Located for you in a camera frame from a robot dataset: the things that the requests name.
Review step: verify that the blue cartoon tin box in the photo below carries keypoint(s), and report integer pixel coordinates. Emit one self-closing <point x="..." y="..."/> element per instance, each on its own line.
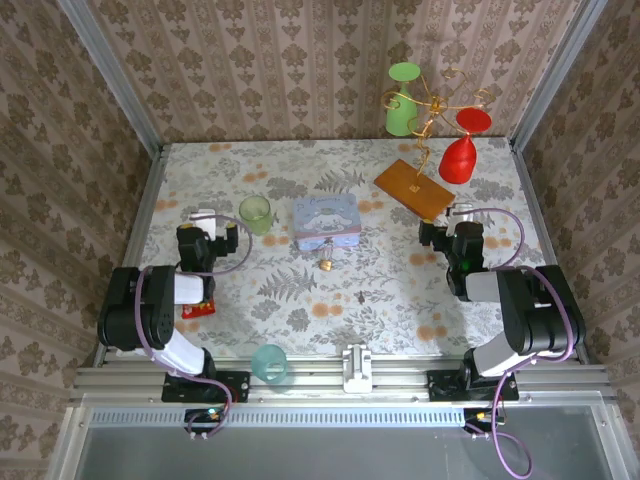
<point x="325" y="217"/>

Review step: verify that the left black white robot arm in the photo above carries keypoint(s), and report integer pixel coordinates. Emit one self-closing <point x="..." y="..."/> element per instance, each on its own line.
<point x="125" y="310"/>

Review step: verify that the green translucent tumbler cup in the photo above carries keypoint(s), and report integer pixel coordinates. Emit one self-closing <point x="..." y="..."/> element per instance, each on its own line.
<point x="256" y="217"/>

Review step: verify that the red snack packet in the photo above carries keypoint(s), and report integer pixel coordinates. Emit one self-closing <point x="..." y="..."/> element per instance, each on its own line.
<point x="197" y="311"/>

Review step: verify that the red wine glass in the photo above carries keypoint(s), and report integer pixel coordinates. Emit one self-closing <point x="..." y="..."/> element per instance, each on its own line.
<point x="457" y="162"/>

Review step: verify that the green wine glass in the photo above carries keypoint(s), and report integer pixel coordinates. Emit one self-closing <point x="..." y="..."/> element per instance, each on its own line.
<point x="400" y="117"/>

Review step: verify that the floral fern table mat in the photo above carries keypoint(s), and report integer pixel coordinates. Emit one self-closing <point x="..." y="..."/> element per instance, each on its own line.
<point x="350" y="320"/>

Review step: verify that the teal translucent cup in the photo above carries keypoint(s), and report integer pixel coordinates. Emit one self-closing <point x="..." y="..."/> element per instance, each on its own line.
<point x="269" y="365"/>

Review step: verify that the left black electronics board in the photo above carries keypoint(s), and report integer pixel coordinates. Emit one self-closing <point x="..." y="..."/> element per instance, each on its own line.
<point x="205" y="416"/>

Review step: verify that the black electronics board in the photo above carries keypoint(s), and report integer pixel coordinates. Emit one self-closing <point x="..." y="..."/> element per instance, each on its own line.
<point x="480" y="416"/>
<point x="205" y="416"/>

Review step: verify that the right black electronics board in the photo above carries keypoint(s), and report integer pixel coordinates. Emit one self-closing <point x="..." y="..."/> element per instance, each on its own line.
<point x="480" y="416"/>

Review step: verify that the grey metal lower tray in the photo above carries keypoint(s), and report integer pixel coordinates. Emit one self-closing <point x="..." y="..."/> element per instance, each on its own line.
<point x="325" y="455"/>

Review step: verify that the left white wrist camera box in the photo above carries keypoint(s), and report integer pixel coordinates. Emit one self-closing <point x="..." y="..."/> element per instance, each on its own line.
<point x="205" y="220"/>

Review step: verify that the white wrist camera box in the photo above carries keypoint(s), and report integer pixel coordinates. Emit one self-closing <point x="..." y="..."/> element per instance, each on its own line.
<point x="205" y="220"/>
<point x="461" y="209"/>

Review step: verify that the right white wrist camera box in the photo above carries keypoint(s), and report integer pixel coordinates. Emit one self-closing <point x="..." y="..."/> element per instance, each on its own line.
<point x="461" y="209"/>

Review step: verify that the aluminium frame side rail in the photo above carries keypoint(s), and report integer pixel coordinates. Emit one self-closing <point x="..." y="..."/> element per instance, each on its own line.
<point x="542" y="230"/>
<point x="145" y="210"/>

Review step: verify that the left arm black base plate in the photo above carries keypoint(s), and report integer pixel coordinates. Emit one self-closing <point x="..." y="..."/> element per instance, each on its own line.
<point x="235" y="387"/>

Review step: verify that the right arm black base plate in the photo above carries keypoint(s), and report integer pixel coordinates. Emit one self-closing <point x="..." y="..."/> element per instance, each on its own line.
<point x="440" y="389"/>

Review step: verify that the white plastic mount bracket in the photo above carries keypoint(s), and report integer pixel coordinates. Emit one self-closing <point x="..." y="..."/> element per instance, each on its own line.
<point x="356" y="370"/>

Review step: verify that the aluminium frame cross rails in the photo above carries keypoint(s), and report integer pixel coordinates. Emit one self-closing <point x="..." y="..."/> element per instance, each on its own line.
<point x="310" y="380"/>

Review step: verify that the aluminium frame corner post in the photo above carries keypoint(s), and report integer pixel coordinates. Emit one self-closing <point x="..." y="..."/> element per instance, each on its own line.
<point x="555" y="80"/>
<point x="112" y="80"/>

